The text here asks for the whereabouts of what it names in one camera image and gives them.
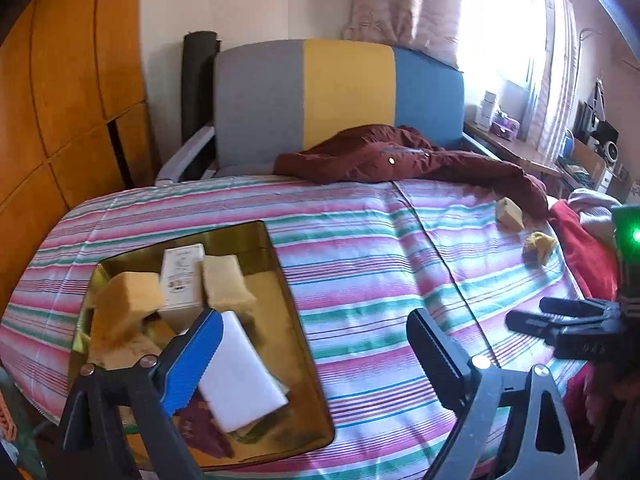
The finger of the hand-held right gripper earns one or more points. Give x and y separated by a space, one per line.
530 324
575 306

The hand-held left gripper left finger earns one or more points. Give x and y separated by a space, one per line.
192 360

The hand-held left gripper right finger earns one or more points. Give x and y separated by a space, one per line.
440 355

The white foam block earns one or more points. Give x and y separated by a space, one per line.
245 380

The purple snack packet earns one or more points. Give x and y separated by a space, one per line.
200 432

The white printed box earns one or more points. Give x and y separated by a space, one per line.
182 280

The gold tin box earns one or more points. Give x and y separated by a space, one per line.
295 360

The striped cloth covered desktop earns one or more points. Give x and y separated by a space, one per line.
375 260

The red fleece blanket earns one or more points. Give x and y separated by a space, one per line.
585 250

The lilac ribbed sweater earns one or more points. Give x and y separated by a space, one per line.
592 210

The large yellow sponge block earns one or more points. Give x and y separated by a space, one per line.
510 212

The wooden window desk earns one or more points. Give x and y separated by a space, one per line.
515 152

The green glass side table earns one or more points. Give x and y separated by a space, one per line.
30 440

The purple carton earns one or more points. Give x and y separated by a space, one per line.
506 126

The orange ribbed holder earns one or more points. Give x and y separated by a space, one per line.
6 415

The maroon down jacket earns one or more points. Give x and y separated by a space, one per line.
400 160

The white carton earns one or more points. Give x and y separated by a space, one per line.
485 110

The black rolled mat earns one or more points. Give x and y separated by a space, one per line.
197 85

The wooden wardrobe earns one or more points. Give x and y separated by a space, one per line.
65 85

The pink patterned curtain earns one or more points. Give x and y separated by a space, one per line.
405 5

